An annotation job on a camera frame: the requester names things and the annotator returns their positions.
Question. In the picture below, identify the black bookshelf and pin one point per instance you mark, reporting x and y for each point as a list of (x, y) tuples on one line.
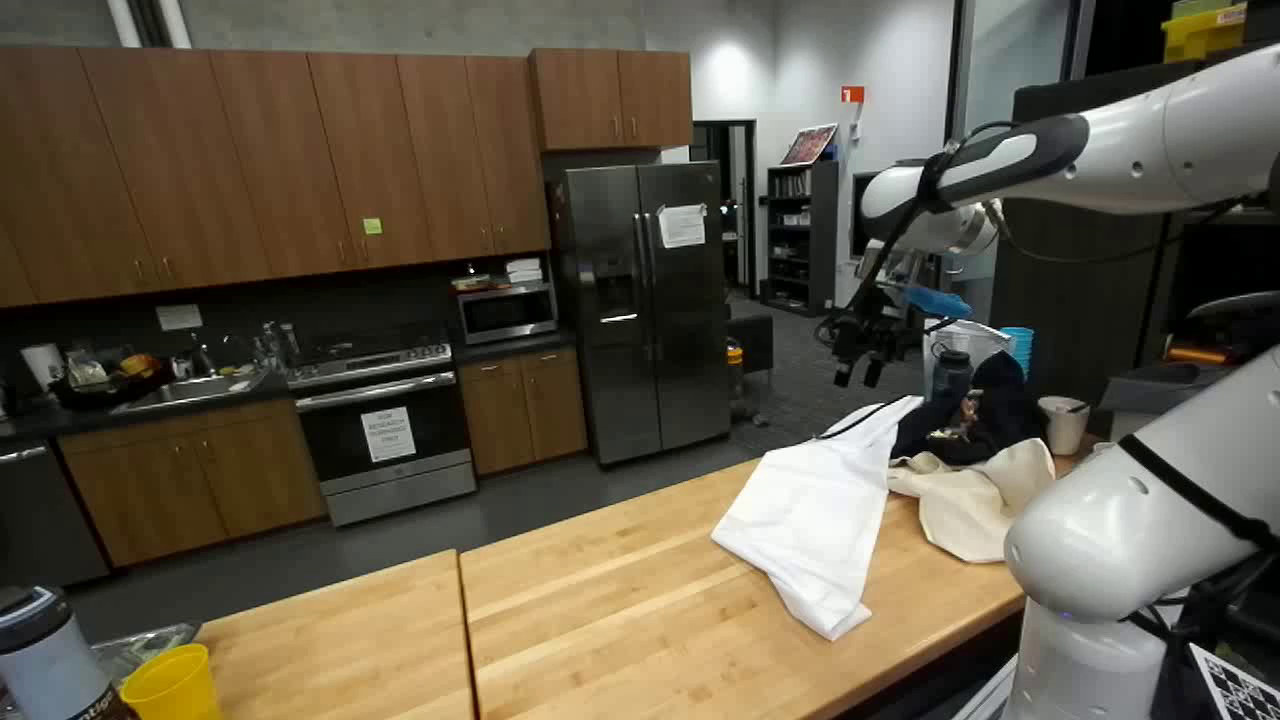
[(803, 238)]

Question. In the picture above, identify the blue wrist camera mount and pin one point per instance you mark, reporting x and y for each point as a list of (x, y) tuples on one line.
[(937, 303)]

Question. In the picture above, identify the white cloth with black strap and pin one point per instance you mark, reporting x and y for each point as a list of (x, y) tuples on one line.
[(811, 517)]

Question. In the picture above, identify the yellow plastic cup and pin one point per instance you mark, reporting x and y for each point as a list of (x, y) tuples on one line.
[(173, 687)]

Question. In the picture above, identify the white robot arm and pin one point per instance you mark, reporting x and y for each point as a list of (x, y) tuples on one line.
[(1192, 491)]

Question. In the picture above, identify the grey lidded container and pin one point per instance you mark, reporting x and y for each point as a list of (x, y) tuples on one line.
[(46, 656)]

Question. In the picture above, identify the kitchen sink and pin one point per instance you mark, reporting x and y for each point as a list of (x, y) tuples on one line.
[(183, 395)]

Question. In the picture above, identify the stainless steel refrigerator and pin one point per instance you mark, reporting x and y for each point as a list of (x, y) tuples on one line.
[(643, 283)]

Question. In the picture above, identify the upper wooden wall cabinets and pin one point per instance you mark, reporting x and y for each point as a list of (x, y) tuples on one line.
[(155, 171)]

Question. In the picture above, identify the stainless steel oven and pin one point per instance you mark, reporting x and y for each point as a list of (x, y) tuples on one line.
[(386, 431)]

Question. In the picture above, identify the beige tote bag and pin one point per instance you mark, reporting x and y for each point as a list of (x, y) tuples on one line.
[(966, 509)]

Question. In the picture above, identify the black bag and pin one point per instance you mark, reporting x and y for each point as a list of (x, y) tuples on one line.
[(996, 410)]

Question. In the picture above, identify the silver microwave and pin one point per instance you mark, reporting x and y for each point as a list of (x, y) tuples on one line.
[(505, 315)]

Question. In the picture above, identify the black dishwasher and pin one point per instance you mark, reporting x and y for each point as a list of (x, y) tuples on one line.
[(46, 532)]

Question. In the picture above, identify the lower wooden cabinets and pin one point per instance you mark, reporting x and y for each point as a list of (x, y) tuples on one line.
[(227, 471)]

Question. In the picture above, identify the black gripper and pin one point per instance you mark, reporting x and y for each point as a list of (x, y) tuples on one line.
[(868, 328)]

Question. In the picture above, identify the white paper cup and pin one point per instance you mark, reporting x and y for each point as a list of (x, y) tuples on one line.
[(1064, 423)]

